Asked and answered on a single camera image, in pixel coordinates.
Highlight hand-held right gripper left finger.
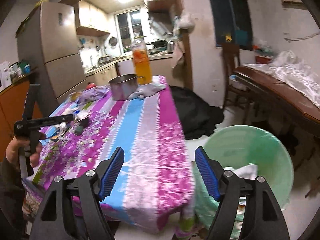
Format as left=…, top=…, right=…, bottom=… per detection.
left=30, top=146, right=125, bottom=240

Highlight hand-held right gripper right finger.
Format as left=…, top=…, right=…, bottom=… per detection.
left=194, top=146, right=290, bottom=240

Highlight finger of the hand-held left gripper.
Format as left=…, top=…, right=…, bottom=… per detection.
left=37, top=114, right=75, bottom=128
left=22, top=83, right=41, bottom=122

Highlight white plastic bag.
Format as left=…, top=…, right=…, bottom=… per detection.
left=222, top=164, right=258, bottom=180

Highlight green trash bin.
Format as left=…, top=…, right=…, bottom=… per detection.
left=175, top=125, right=294, bottom=240

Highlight person's left forearm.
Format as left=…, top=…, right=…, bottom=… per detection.
left=0, top=160, right=28, bottom=240

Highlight person's left hand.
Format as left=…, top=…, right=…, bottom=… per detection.
left=5, top=132, right=47, bottom=168

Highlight orange wooden cabinet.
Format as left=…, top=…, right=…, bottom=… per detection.
left=0, top=71, right=44, bottom=163

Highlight dark small cup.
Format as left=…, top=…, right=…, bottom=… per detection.
left=76, top=116, right=90, bottom=128

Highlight white microwave oven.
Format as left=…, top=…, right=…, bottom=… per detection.
left=0, top=61, right=12, bottom=89

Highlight purple tissue pack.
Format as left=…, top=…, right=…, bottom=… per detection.
left=76, top=85, right=110, bottom=103

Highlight floral striped tablecloth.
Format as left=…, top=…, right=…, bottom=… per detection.
left=21, top=75, right=198, bottom=233

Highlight grey refrigerator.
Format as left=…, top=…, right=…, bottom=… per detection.
left=16, top=1, right=87, bottom=105

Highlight black bag on floor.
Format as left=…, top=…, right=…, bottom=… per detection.
left=170, top=85, right=224, bottom=139

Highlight kitchen counter cabinets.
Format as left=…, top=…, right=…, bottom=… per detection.
left=84, top=51, right=174, bottom=87

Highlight steel pot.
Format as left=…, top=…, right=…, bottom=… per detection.
left=108, top=74, right=144, bottom=101

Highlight grey cloth glove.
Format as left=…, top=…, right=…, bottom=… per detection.
left=129, top=82, right=167, bottom=100

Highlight orange juice bottle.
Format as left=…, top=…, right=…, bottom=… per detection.
left=132, top=37, right=153, bottom=85

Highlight dark wooden table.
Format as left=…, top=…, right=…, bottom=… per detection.
left=232, top=65, right=320, bottom=130

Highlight dark wooden chair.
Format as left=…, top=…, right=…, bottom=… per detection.
left=221, top=42, right=250, bottom=110

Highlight kitchen window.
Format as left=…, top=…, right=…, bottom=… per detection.
left=115, top=10, right=147, bottom=53

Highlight pink hanging towel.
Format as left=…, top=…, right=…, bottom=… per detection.
left=172, top=42, right=185, bottom=68

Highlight black wok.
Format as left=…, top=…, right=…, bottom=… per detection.
left=150, top=39, right=167, bottom=49

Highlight red basket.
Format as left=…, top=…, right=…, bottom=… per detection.
left=254, top=44, right=274, bottom=64

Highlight clear plastic sheet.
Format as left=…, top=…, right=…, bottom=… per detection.
left=244, top=50, right=320, bottom=100

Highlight steel range hood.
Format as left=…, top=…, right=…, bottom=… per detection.
left=149, top=16, right=173, bottom=37

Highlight clear hanging plastic bag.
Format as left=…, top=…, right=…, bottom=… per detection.
left=179, top=12, right=195, bottom=29

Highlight dark window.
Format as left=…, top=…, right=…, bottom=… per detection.
left=206, top=0, right=253, bottom=50

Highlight kitchen wall cabinets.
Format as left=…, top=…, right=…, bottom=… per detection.
left=76, top=0, right=110, bottom=37

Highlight white wall cable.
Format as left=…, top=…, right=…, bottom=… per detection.
left=284, top=31, right=320, bottom=42

